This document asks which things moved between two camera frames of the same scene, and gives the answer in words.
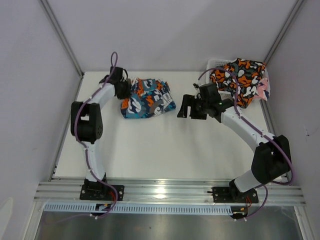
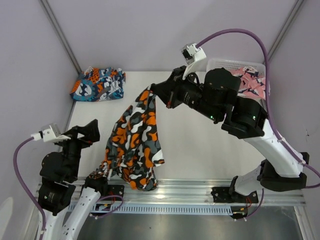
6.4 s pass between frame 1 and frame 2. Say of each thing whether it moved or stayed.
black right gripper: moved
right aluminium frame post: stayed
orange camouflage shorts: moved
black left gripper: moved
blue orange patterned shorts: moved
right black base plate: stayed
